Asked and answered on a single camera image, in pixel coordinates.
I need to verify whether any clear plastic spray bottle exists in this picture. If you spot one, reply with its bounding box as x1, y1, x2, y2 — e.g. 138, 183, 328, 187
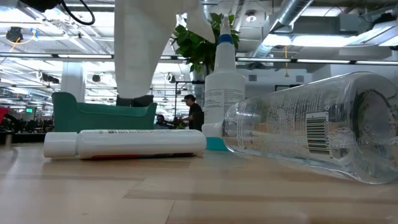
222, 71, 398, 185

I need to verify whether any green potted plant black pot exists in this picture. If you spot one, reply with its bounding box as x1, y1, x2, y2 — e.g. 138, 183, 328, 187
170, 12, 241, 131

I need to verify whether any white spray bottle blue collar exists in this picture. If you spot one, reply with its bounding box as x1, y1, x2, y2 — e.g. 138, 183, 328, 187
201, 14, 246, 152

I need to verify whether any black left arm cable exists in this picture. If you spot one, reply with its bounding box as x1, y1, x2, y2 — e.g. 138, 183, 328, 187
58, 0, 96, 26

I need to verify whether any white squeeze bottle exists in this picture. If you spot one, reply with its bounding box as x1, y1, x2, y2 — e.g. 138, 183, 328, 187
43, 129, 208, 161

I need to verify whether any white cloth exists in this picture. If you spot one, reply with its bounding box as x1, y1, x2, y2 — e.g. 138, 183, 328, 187
113, 0, 216, 100

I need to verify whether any black monitor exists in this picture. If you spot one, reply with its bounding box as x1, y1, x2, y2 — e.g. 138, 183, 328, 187
116, 96, 134, 108
133, 95, 154, 108

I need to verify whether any red object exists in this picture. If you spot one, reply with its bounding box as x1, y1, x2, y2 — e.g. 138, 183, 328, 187
0, 106, 10, 124

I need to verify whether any teal plastic bin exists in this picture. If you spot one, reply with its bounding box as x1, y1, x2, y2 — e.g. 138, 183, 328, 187
51, 91, 158, 133

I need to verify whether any person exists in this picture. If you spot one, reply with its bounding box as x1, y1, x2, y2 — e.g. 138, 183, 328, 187
182, 94, 205, 131
154, 114, 171, 130

